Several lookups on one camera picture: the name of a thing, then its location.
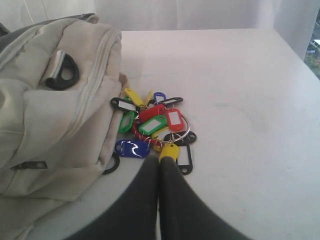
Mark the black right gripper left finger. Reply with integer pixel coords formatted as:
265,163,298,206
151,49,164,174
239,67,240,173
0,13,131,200
68,155,159,240

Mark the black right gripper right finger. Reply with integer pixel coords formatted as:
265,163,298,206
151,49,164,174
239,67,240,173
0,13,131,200
158,157,249,240

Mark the colourful key tag bunch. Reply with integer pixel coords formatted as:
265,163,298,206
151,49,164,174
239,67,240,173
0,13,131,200
103,88,197,175

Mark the cream duffel bag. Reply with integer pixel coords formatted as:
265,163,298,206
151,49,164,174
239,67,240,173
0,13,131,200
0,13,127,240

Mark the white backdrop curtain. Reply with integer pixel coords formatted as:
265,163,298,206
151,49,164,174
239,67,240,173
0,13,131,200
0,0,320,57

